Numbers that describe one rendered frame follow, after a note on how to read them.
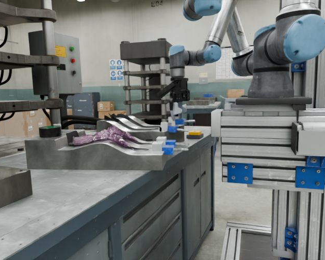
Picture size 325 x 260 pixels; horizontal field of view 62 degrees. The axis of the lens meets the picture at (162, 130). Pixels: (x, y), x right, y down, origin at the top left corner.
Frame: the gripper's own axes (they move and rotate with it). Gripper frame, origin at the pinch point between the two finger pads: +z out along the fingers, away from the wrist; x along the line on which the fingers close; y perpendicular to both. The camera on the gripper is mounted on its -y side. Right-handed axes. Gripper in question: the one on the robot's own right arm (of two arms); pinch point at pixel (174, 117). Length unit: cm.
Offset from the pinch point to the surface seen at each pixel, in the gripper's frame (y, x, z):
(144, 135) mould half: -8.3, -17.9, 6.5
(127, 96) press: -234, 336, -11
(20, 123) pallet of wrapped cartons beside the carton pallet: -345, 178, 28
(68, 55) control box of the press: -84, 19, -41
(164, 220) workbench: 2.7, -21.9, 44.7
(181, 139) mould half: 2.1, 3.3, 11.3
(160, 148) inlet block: 10.3, -40.6, 7.2
